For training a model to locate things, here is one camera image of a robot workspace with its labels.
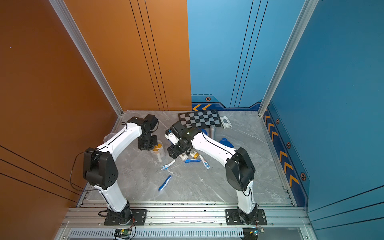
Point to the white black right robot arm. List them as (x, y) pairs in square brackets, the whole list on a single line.
[(240, 171)]

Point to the small white card box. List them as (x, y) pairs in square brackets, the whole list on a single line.
[(225, 122)]

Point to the toothpaste tube left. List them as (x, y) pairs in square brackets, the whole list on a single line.
[(166, 167)]

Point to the black white checkerboard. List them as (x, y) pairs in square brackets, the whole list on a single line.
[(200, 119)]

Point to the toothpaste tube right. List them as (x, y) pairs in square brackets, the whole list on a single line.
[(206, 164)]

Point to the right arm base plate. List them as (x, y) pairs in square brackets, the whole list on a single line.
[(233, 218)]

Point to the toothpaste tube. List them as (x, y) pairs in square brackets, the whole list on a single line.
[(206, 164), (166, 167)]

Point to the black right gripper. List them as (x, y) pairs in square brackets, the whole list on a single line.
[(173, 150)]

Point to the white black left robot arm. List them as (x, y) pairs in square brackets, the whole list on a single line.
[(100, 170)]

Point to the silver microphone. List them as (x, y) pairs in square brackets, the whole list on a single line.
[(212, 131)]

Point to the aluminium front rail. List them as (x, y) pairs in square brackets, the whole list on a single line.
[(183, 214)]

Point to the clear plastic container left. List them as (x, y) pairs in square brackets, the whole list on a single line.
[(109, 138)]

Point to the clear plastic container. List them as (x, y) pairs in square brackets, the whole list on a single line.
[(109, 138), (160, 156)]

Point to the white bottle orange cap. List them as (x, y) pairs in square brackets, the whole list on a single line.
[(183, 157), (193, 154), (157, 148)]

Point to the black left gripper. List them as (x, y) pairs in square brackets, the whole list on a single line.
[(145, 147)]

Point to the clear plastic container back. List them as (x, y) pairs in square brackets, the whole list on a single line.
[(160, 156)]

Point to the circuit board right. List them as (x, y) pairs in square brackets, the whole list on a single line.
[(252, 233)]

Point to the green circuit board left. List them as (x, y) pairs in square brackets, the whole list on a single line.
[(123, 234)]

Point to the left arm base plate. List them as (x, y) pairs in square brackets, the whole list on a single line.
[(135, 217)]

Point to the blue lid by microphone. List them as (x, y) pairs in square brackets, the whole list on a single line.
[(226, 143)]

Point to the blue toothbrush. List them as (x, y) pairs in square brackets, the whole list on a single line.
[(192, 161), (165, 183)]

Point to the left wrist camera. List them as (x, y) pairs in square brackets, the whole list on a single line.
[(151, 123)]

